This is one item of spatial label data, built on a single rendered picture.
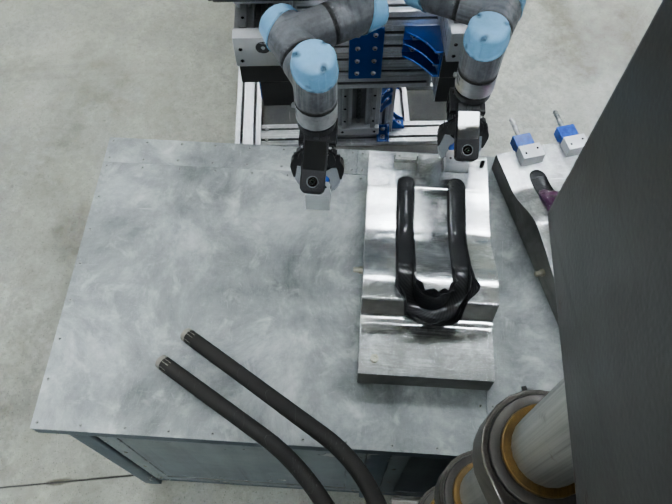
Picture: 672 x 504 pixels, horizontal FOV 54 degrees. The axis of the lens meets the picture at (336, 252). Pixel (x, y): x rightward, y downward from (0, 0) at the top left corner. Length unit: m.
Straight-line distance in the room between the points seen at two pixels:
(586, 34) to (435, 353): 2.13
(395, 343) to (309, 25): 0.61
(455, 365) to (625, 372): 1.07
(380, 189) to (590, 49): 1.85
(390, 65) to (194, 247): 0.73
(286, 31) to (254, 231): 0.50
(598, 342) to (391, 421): 1.08
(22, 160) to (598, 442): 2.68
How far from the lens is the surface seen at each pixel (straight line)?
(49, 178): 2.75
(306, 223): 1.49
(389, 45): 1.79
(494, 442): 0.57
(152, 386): 1.39
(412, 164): 1.51
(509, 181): 1.54
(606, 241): 0.27
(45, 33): 3.26
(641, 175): 0.24
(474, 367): 1.32
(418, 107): 2.48
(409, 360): 1.30
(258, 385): 1.27
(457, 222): 1.43
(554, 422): 0.46
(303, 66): 1.08
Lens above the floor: 2.09
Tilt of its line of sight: 62 degrees down
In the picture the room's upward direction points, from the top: straight up
